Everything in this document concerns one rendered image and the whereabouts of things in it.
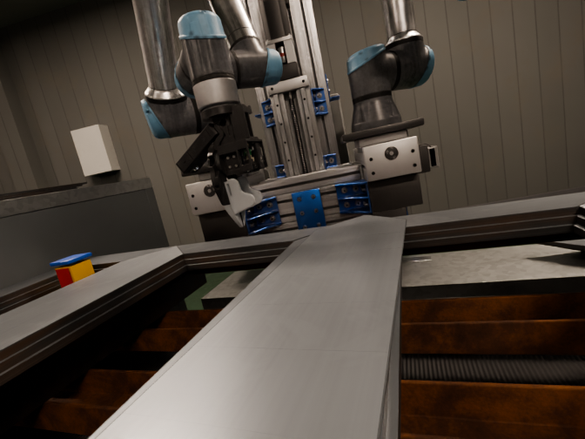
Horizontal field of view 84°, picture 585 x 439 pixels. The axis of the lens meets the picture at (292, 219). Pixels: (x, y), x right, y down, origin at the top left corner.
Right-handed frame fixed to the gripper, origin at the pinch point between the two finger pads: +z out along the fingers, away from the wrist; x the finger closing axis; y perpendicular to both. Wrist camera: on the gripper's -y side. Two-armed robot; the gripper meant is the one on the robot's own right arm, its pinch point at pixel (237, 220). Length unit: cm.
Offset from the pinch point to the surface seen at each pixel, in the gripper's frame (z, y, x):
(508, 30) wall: -90, 149, 347
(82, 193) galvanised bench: -13, -62, 22
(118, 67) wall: -158, -255, 272
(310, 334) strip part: 6.5, 20.9, -29.5
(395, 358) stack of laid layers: 8.9, 27.6, -29.5
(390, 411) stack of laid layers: 8.9, 27.3, -35.0
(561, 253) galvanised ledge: 23, 61, 29
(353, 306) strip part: 6.5, 24.0, -24.6
